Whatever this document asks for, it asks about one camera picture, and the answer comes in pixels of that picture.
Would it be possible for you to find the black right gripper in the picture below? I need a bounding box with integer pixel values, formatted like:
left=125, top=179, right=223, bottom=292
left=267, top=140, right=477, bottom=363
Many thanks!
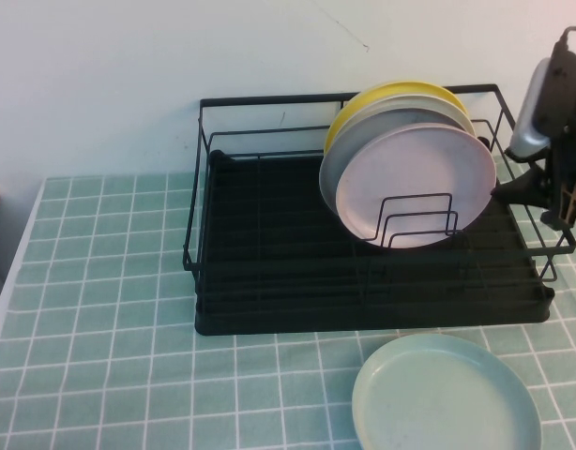
left=490, top=40, right=576, bottom=231

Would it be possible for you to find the pink plate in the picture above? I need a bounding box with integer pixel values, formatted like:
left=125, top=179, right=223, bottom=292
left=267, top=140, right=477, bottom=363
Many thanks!
left=335, top=122, right=498, bottom=250

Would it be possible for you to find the cream white plate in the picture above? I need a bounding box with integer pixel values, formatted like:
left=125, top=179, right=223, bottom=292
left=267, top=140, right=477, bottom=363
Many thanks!
left=337, top=95, right=477, bottom=138

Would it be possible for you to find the yellow plate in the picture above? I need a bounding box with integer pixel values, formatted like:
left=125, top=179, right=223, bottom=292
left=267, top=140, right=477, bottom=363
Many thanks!
left=323, top=81, right=470, bottom=156

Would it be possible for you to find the grey plate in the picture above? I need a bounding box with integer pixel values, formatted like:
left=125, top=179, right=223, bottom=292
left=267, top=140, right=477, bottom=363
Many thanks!
left=318, top=107, right=479, bottom=227

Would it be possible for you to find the light blue plate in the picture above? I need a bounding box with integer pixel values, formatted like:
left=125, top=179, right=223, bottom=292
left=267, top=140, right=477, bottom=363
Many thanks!
left=351, top=333, right=544, bottom=450

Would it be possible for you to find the green checked tablecloth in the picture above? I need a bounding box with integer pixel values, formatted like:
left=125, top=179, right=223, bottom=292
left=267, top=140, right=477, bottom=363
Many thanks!
left=0, top=169, right=576, bottom=450

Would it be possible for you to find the silver grey wrist camera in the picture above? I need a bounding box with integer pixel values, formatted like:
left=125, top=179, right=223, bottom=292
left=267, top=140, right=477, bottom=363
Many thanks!
left=504, top=56, right=559, bottom=163

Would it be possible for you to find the black wire dish rack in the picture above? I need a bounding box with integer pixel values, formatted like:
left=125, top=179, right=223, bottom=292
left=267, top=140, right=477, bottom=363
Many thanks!
left=181, top=82, right=576, bottom=302

